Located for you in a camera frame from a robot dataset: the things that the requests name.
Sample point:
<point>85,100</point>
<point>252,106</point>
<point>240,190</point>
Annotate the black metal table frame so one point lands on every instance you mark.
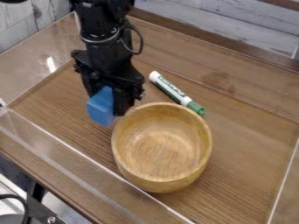
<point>40,214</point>

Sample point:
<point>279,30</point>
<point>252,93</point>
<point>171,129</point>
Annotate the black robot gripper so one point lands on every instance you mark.
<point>104,65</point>

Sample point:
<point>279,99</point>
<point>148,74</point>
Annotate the brown wooden bowl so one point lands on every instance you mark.
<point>162,146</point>

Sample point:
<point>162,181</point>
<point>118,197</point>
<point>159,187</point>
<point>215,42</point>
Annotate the blue rectangular block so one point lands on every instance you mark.
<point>100,107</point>

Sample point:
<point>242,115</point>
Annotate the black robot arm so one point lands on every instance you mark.
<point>102,17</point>

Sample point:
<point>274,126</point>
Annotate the green white marker pen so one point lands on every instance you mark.
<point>175,93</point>

